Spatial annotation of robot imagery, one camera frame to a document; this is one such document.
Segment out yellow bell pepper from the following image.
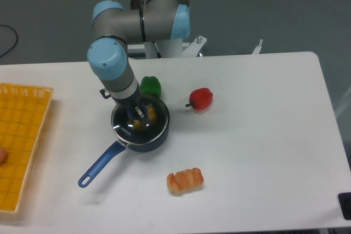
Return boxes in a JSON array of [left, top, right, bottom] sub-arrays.
[[128, 104, 158, 132]]

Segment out yellow wicker basket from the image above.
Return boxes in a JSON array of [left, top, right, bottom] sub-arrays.
[[1, 83, 54, 214]]

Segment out red bell pepper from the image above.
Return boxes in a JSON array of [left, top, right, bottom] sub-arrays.
[[185, 88, 213, 110]]

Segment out glass pot lid blue knob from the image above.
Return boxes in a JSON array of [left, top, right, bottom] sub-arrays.
[[111, 95, 169, 146]]

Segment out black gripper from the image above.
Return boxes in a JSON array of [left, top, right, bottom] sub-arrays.
[[100, 87, 148, 122]]

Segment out dark pot blue handle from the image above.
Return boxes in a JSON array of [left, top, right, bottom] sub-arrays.
[[78, 95, 170, 188]]

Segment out green bell pepper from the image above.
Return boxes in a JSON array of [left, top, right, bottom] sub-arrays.
[[140, 76, 162, 98]]

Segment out black cable on floor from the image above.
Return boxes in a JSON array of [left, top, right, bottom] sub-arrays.
[[0, 24, 19, 58]]

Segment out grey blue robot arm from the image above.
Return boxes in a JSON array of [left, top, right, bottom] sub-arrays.
[[87, 0, 190, 122]]

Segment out black device at table edge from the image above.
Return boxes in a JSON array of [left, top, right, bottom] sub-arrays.
[[338, 192, 351, 220]]

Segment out orange striped bread loaf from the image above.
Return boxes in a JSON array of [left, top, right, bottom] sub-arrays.
[[166, 168, 204, 195]]

